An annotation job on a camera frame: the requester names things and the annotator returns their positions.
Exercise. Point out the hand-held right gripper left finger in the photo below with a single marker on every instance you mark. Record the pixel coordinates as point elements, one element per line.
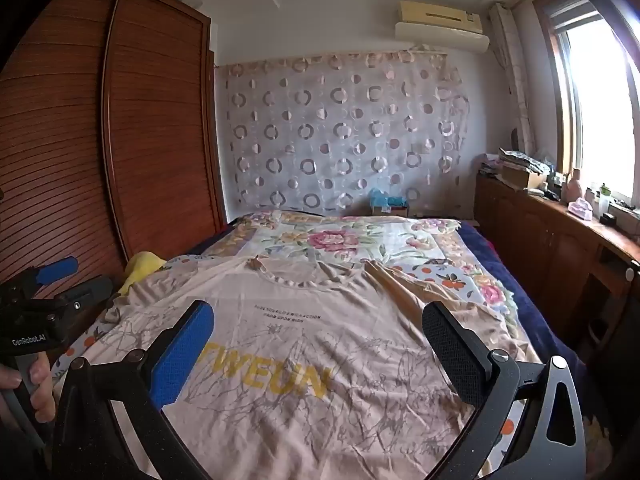
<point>182,355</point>

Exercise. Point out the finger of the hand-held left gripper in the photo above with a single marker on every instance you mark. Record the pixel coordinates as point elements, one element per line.
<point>57,269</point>
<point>90,290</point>

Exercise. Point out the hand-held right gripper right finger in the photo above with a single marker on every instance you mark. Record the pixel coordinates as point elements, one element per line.
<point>452,355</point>

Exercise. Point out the beige printed T-shirt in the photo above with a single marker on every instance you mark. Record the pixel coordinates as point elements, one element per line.
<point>300,320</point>

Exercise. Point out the person's left hand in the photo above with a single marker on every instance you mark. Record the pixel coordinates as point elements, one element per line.
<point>42,395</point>

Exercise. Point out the yellow plush toy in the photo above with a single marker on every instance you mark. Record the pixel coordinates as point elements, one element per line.
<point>142,265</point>

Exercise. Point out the orange print white sheet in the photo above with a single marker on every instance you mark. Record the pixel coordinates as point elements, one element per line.
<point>445,276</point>

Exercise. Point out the long wooden cabinet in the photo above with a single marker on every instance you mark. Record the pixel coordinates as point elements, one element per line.
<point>540,240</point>

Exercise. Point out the small cardboard box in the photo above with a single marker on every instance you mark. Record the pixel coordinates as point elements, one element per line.
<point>390,211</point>

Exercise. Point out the floral quilt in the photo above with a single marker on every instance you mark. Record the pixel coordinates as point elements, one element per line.
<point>340,240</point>

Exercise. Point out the brown wooden wardrobe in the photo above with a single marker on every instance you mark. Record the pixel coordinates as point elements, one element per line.
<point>150,135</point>

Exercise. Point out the open brown cardboard box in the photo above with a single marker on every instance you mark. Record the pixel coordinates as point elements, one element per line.
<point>520,177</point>

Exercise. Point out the pink tissue pack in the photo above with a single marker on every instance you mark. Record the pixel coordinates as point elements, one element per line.
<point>580,209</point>

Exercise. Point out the pink bottle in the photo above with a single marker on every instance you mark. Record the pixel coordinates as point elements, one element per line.
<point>572,187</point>

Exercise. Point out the small black box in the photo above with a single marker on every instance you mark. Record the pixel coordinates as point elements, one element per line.
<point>608,219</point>

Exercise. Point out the pile of papers and bags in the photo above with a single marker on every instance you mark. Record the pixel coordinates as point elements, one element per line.
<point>520,159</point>

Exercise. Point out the green cap bottle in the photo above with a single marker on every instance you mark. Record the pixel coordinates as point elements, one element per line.
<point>605,200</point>

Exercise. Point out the circle pattern sheer curtain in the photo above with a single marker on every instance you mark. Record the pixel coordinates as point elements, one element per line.
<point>340,125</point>

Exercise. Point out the window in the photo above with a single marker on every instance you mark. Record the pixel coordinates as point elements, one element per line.
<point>600,110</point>

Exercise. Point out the pale gathered window curtain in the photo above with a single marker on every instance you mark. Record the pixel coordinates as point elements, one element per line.
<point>512,75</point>

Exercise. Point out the wall air conditioner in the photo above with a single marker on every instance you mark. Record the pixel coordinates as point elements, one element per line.
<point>440,27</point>

